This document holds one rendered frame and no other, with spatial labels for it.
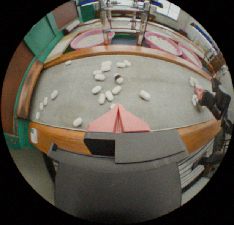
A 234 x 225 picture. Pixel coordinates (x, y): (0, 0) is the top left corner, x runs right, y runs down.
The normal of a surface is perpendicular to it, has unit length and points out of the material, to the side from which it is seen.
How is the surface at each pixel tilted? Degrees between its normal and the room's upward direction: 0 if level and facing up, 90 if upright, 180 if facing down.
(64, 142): 0
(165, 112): 0
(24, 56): 90
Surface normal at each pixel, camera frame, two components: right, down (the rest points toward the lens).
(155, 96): 0.00, -0.25
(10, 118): 1.00, 0.00
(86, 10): 0.08, 0.97
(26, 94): 0.92, -0.09
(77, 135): 0.00, -0.86
